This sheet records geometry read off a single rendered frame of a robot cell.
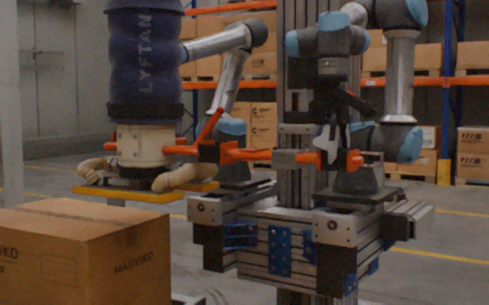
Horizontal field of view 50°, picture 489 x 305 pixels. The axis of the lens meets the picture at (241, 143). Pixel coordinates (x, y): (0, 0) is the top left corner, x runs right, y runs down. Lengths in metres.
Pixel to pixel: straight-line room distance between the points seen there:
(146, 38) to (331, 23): 0.53
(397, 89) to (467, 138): 6.66
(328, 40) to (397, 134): 0.50
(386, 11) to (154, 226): 1.02
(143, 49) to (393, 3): 0.77
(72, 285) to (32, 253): 0.18
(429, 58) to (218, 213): 6.90
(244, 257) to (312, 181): 0.38
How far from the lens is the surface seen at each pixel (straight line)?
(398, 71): 1.70
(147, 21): 1.51
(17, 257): 1.83
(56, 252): 1.69
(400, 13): 1.71
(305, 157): 1.32
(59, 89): 12.72
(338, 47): 1.29
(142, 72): 1.51
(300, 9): 2.03
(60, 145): 12.57
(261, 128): 9.57
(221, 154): 1.41
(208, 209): 1.87
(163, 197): 1.42
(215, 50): 1.95
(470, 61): 8.39
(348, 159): 1.26
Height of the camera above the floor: 1.36
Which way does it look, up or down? 5 degrees down
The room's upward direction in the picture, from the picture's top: straight up
